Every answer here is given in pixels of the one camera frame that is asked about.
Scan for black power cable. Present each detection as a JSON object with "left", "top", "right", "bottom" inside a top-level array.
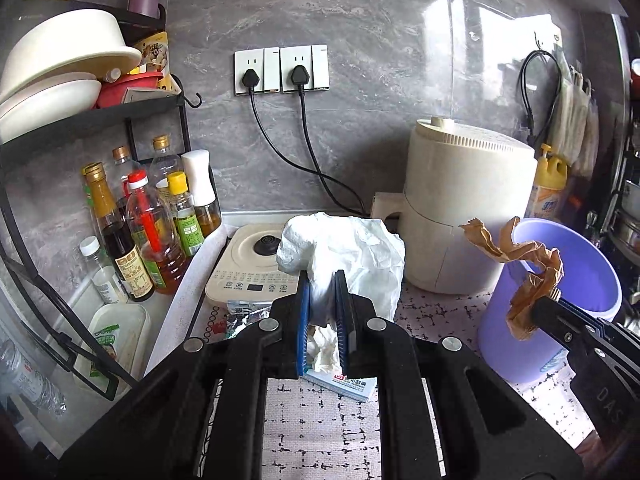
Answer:
[
  {"left": 290, "top": 64, "right": 369, "bottom": 216},
  {"left": 241, "top": 68, "right": 367, "bottom": 216}
]

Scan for black right power cable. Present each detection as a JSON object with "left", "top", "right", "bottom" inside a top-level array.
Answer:
[{"left": 290, "top": 64, "right": 369, "bottom": 216}]

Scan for red cap oil bottle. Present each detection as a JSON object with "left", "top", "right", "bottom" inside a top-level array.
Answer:
[{"left": 126, "top": 169, "right": 188, "bottom": 295}]

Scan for patterned table mat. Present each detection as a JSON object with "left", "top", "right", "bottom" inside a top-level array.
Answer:
[{"left": 148, "top": 226, "right": 593, "bottom": 479}]

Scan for yellow dish soap bottle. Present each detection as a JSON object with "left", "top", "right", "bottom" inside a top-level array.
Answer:
[{"left": 525, "top": 143, "right": 570, "bottom": 219}]

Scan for clear gold cap bottle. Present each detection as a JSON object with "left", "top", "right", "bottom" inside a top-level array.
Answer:
[{"left": 149, "top": 134, "right": 183, "bottom": 200}]

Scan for red plastic bowl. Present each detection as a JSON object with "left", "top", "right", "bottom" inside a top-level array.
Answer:
[{"left": 94, "top": 72, "right": 163, "bottom": 108}]

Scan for black left shelf rack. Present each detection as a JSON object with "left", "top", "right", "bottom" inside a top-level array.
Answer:
[{"left": 1, "top": 0, "right": 199, "bottom": 401}]

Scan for black hanging cable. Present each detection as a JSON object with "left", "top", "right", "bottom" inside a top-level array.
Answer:
[{"left": 517, "top": 49, "right": 564, "bottom": 149}]

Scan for green label yellow cap bottle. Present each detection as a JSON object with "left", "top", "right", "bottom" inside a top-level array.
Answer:
[{"left": 167, "top": 171, "right": 204, "bottom": 258}]

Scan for white air fryer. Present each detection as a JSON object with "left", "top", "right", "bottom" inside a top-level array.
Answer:
[{"left": 371, "top": 117, "right": 536, "bottom": 295}]

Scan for blue white medicine box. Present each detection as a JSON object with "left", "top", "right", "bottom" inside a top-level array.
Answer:
[{"left": 303, "top": 370, "right": 378, "bottom": 402}]

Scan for brown paper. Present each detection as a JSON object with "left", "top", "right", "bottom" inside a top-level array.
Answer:
[{"left": 459, "top": 217, "right": 564, "bottom": 340}]

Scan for dark soy sauce bottle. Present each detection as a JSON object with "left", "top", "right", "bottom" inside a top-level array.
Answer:
[{"left": 82, "top": 162, "right": 154, "bottom": 302}]

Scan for small white cap bottle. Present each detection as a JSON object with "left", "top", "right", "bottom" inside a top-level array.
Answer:
[{"left": 79, "top": 235, "right": 128, "bottom": 304}]

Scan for cream lower bowl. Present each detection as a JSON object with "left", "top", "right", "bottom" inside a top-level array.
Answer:
[{"left": 1, "top": 72, "right": 102, "bottom": 144}]

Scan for stainless steel pots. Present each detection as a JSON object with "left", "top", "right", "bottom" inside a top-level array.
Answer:
[{"left": 612, "top": 180, "right": 640, "bottom": 254}]

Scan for cream upper bowl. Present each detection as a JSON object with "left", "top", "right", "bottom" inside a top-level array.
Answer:
[{"left": 1, "top": 9, "right": 141, "bottom": 100}]

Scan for white top oil dispenser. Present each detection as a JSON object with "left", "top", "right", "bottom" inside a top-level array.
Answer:
[{"left": 181, "top": 150, "right": 221, "bottom": 237}]

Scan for snack packet on shelf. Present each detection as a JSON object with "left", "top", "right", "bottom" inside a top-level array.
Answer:
[{"left": 134, "top": 32, "right": 175, "bottom": 92}]

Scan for cream bowl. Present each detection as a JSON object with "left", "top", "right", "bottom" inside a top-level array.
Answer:
[
  {"left": 1, "top": 72, "right": 102, "bottom": 144},
  {"left": 1, "top": 9, "right": 141, "bottom": 100}
]

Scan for white hanging bags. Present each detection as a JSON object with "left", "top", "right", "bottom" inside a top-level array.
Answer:
[{"left": 547, "top": 44, "right": 599, "bottom": 179}]

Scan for black right dish rack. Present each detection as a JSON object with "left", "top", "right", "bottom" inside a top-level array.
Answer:
[{"left": 582, "top": 14, "right": 639, "bottom": 304}]

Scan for white wall socket panel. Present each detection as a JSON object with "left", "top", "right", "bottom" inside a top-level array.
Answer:
[{"left": 233, "top": 44, "right": 330, "bottom": 96}]

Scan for purple plastic bucket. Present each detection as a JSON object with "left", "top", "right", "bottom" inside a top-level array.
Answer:
[{"left": 477, "top": 218, "right": 622, "bottom": 384}]

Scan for white plastic lidded container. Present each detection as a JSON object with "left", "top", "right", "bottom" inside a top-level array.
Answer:
[{"left": 75, "top": 304, "right": 151, "bottom": 391}]

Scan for black left power cable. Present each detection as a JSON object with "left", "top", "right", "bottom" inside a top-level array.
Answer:
[{"left": 241, "top": 68, "right": 367, "bottom": 216}]

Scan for white tissue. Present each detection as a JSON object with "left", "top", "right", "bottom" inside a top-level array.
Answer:
[{"left": 277, "top": 212, "right": 406, "bottom": 326}]

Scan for silver foil wrapper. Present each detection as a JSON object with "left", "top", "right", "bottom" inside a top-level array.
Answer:
[{"left": 227, "top": 300, "right": 272, "bottom": 335}]

